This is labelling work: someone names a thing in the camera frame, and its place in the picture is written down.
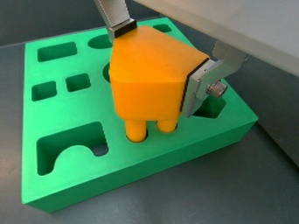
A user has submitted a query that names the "orange three-prong block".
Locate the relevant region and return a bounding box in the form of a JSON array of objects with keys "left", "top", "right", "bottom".
[{"left": 109, "top": 26, "right": 209, "bottom": 143}]

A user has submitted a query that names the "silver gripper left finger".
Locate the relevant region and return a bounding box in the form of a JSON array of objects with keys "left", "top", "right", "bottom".
[{"left": 93, "top": 0, "right": 136, "bottom": 42}]

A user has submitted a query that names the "green foam shape-sorter block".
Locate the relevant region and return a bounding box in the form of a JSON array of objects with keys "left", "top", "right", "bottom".
[{"left": 21, "top": 18, "right": 257, "bottom": 213}]

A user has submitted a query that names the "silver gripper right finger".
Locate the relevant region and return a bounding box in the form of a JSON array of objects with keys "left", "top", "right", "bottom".
[{"left": 181, "top": 40, "right": 248, "bottom": 117}]

